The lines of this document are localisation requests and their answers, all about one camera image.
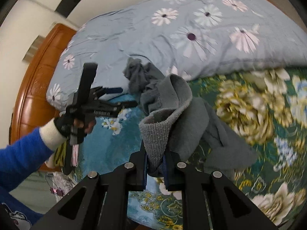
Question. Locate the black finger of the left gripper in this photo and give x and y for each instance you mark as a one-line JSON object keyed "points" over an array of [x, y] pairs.
{"points": [[108, 109], [100, 91]]}

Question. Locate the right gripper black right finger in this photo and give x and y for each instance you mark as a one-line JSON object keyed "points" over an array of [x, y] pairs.
{"points": [[211, 201]]}

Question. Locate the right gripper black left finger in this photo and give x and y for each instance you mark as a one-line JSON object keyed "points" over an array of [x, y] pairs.
{"points": [[99, 201]]}

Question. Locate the grey long pants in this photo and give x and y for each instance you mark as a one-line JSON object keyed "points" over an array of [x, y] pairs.
{"points": [[180, 122]]}

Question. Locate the left forearm blue sleeve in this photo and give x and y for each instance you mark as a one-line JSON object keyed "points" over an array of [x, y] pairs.
{"points": [[28, 153]]}

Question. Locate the left hand black glove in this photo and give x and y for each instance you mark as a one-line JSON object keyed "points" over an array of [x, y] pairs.
{"points": [[65, 124]]}

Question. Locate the pink folded garment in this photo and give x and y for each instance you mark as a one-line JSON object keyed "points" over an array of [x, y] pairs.
{"points": [[74, 157]]}

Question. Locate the black folded garment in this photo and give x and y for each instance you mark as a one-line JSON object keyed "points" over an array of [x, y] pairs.
{"points": [[67, 169]]}

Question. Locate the brown wooden headboard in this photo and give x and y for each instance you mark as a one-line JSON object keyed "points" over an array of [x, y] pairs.
{"points": [[31, 108]]}

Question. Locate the teal floral bed sheet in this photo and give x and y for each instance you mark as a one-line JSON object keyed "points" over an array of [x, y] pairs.
{"points": [[262, 150]]}

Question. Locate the grey-blue floral quilt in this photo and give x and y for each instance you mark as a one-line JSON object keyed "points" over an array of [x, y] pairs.
{"points": [[190, 38]]}

